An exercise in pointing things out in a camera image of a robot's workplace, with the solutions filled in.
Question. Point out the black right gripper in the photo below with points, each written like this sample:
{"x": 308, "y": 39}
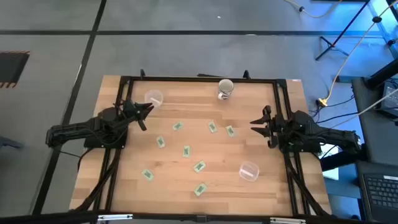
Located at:
{"x": 278, "y": 130}

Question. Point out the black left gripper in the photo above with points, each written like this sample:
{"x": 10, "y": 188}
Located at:
{"x": 130, "y": 112}

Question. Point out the green stevia sweetener packet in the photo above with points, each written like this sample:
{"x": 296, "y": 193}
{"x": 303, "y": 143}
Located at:
{"x": 230, "y": 131}
{"x": 186, "y": 151}
{"x": 212, "y": 127}
{"x": 200, "y": 189}
{"x": 178, "y": 126}
{"x": 148, "y": 175}
{"x": 160, "y": 142}
{"x": 199, "y": 166}

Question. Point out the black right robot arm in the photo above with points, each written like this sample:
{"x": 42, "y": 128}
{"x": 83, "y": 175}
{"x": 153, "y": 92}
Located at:
{"x": 311, "y": 124}

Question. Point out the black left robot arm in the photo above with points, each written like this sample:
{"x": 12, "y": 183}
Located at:
{"x": 93, "y": 124}

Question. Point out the clear plastic container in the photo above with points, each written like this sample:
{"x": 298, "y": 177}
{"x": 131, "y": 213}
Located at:
{"x": 249, "y": 171}
{"x": 154, "y": 98}

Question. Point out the white blue patterned mug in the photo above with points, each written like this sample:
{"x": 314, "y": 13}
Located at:
{"x": 225, "y": 88}

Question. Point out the yellow power plug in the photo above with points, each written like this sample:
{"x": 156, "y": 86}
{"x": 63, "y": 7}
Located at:
{"x": 322, "y": 102}

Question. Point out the black side desk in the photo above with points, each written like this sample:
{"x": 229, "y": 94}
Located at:
{"x": 376, "y": 140}

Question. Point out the black tripod stand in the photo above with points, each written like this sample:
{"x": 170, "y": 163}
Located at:
{"x": 342, "y": 30}

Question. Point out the grey electronic device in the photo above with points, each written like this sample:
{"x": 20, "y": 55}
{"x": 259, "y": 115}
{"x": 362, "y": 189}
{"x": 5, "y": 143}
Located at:
{"x": 388, "y": 96}

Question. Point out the black keyboard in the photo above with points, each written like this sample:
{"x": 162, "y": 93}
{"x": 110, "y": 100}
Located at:
{"x": 382, "y": 193}

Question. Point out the pale blue metal stand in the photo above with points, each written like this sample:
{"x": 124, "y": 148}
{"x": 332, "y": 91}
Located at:
{"x": 382, "y": 29}

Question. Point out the black metal rig frame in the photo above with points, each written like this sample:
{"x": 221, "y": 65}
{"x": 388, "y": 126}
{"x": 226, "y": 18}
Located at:
{"x": 202, "y": 79}

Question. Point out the silver metal bracket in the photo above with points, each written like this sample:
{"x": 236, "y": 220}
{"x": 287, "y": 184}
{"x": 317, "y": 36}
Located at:
{"x": 287, "y": 220}
{"x": 115, "y": 216}

